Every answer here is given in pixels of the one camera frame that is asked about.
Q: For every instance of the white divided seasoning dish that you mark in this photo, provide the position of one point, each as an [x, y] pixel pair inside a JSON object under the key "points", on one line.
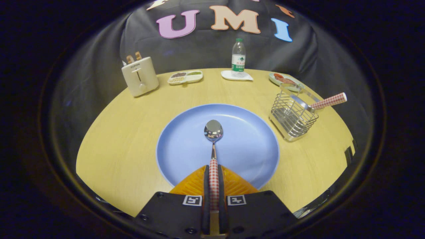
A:
{"points": [[185, 77]]}

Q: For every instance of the pale green plate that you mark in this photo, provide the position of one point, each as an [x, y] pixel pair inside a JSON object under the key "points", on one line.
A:
{"points": [[274, 81]]}

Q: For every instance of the toast slice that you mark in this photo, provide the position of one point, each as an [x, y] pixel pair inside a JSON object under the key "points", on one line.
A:
{"points": [[138, 55], [130, 59]]}

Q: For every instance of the sliced meat with vegetables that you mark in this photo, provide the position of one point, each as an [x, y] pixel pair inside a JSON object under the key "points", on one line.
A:
{"points": [[284, 79]]}

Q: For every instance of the cream toaster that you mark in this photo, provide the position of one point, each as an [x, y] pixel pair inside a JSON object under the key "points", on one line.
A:
{"points": [[141, 78]]}

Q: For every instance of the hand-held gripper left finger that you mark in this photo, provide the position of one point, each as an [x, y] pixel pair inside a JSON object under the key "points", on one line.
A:
{"points": [[172, 215]]}

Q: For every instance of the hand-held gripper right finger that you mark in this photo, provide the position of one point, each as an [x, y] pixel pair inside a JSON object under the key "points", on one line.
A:
{"points": [[259, 215]]}

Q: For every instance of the blue round plate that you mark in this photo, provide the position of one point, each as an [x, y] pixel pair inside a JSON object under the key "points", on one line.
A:
{"points": [[245, 146]]}

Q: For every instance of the clear water bottle green cap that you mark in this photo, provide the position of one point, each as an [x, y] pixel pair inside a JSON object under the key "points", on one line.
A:
{"points": [[238, 56]]}

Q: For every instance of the white square coaster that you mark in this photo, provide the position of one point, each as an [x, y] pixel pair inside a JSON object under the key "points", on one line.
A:
{"points": [[229, 75]]}

